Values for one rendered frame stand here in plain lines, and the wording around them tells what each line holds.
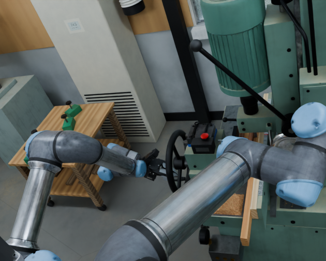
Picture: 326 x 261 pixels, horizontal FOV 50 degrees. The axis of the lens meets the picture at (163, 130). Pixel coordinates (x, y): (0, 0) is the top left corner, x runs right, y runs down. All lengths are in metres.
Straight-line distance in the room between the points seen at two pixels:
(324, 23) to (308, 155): 0.39
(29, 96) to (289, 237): 2.44
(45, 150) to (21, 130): 1.87
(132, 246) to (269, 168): 0.33
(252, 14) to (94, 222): 1.98
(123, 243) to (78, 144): 0.74
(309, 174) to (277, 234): 0.76
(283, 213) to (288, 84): 0.46
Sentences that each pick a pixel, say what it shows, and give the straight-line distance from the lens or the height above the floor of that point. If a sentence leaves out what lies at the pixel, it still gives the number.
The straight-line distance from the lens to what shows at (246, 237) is 1.09.
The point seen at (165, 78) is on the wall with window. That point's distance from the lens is 2.89.
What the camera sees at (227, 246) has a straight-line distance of 1.47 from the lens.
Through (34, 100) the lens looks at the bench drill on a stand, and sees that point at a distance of 3.26.
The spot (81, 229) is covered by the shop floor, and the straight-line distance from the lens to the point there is 2.66.
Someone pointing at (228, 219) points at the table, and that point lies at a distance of 1.20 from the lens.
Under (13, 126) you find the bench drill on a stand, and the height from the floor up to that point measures 0.53.
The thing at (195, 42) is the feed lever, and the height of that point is 1.44.
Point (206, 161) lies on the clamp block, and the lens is 1.35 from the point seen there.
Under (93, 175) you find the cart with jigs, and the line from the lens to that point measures 2.69.
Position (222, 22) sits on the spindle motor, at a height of 1.45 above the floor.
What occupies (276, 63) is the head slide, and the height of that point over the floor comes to 1.30.
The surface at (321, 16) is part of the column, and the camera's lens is 0.97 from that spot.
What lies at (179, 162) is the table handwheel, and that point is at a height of 0.83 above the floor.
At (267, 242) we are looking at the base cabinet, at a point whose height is 0.59.
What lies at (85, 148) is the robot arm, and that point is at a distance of 1.24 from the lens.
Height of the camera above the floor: 1.86
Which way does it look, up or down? 37 degrees down
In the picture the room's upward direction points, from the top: 21 degrees counter-clockwise
